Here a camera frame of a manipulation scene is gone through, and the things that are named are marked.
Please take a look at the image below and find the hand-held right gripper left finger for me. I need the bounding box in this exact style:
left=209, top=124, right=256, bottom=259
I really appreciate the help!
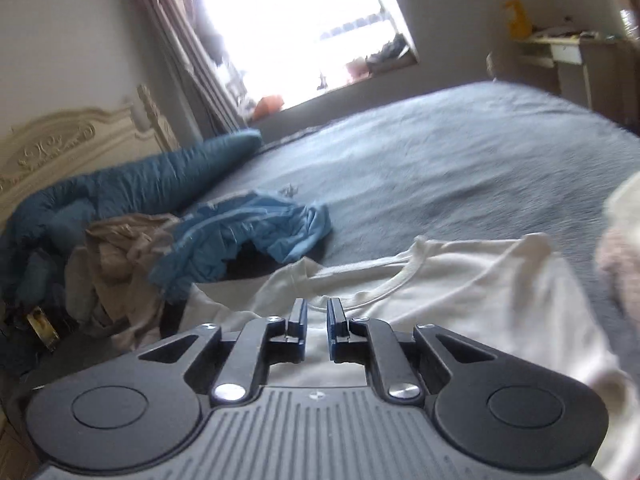
left=137, top=298, right=308, bottom=407

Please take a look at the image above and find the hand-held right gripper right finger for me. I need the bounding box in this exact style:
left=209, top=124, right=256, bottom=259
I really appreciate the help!
left=326, top=298, right=497, bottom=404

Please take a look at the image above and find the black garment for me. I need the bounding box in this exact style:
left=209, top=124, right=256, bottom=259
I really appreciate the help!
left=160, top=240, right=281, bottom=342

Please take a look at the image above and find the light blue garment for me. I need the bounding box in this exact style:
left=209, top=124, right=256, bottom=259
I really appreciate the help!
left=147, top=189, right=333, bottom=303

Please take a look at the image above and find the tan garment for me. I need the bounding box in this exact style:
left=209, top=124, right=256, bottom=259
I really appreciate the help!
left=85, top=212, right=182, bottom=351

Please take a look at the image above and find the dark blue quilt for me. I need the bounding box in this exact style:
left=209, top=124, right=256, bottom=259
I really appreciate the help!
left=0, top=129, right=263, bottom=306

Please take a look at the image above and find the orange bag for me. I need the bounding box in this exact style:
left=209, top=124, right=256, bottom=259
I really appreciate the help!
left=252, top=94, right=286, bottom=120

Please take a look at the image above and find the grey beige garment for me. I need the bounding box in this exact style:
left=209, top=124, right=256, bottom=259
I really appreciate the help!
left=62, top=250, right=108, bottom=326

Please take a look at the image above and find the folded pink houndstooth garment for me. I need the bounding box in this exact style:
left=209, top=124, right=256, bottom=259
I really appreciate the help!
left=595, top=227, right=640, bottom=321

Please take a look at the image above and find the barred window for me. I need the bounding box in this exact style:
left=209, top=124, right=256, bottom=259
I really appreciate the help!
left=190, top=0, right=418, bottom=111

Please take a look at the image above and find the cream carved headboard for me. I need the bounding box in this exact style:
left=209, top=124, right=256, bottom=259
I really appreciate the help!
left=0, top=84, right=181, bottom=221

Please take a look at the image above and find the grey curtain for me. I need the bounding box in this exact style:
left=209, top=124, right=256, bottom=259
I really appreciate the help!
left=127, top=0, right=251, bottom=131

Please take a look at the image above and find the folded white fluffy garment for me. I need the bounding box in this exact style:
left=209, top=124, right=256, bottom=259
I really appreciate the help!
left=602, top=172, right=640, bottom=233

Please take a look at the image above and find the yellow bag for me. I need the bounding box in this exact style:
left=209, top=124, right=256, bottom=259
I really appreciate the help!
left=502, top=0, right=533, bottom=40

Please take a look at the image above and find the pale wooden desk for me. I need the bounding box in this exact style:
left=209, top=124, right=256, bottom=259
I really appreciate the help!
left=517, top=30, right=640, bottom=126

